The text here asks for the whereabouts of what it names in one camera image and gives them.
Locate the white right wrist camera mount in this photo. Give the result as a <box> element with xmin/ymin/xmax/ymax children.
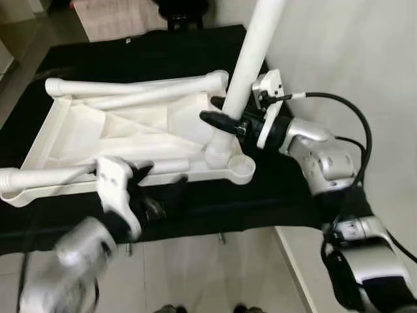
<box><xmin>251</xmin><ymin>68</ymin><xmax>285</xmax><ymax>151</ymax></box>

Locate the pale patterned mat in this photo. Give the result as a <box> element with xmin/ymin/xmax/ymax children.
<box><xmin>72</xmin><ymin>0</ymin><xmax>160</xmax><ymax>41</ymax></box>

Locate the grey robot foot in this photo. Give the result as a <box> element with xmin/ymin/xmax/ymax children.
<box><xmin>233</xmin><ymin>304</ymin><xmax>268</xmax><ymax>313</ymax></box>
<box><xmin>153</xmin><ymin>304</ymin><xmax>186</xmax><ymax>313</ymax></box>

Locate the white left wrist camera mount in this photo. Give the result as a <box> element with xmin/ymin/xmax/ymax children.
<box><xmin>96</xmin><ymin>156</ymin><xmax>143</xmax><ymax>241</ymax></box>

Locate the black stool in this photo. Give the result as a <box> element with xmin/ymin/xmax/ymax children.
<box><xmin>166</xmin><ymin>14</ymin><xmax>208</xmax><ymax>31</ymax></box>

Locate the white plastic children table top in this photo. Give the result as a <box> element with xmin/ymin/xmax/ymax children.
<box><xmin>0</xmin><ymin>70</ymin><xmax>257</xmax><ymax>208</ymax></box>

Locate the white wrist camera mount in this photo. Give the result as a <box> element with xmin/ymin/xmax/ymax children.
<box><xmin>96</xmin><ymin>156</ymin><xmax>143</xmax><ymax>241</ymax></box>
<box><xmin>251</xmin><ymin>68</ymin><xmax>285</xmax><ymax>151</ymax></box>

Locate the black tablecloth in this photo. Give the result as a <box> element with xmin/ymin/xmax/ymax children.
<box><xmin>0</xmin><ymin>25</ymin><xmax>326</xmax><ymax>256</ymax></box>

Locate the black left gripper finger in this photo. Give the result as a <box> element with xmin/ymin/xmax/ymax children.
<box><xmin>156</xmin><ymin>176</ymin><xmax>190</xmax><ymax>201</ymax></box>
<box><xmin>130</xmin><ymin>163</ymin><xmax>156</xmax><ymax>190</ymax></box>

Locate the grey robot right foot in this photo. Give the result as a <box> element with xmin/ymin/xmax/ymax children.
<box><xmin>233</xmin><ymin>304</ymin><xmax>268</xmax><ymax>313</ymax></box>

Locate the grey robot left foot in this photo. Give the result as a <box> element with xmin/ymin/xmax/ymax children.
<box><xmin>153</xmin><ymin>304</ymin><xmax>186</xmax><ymax>313</ymax></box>

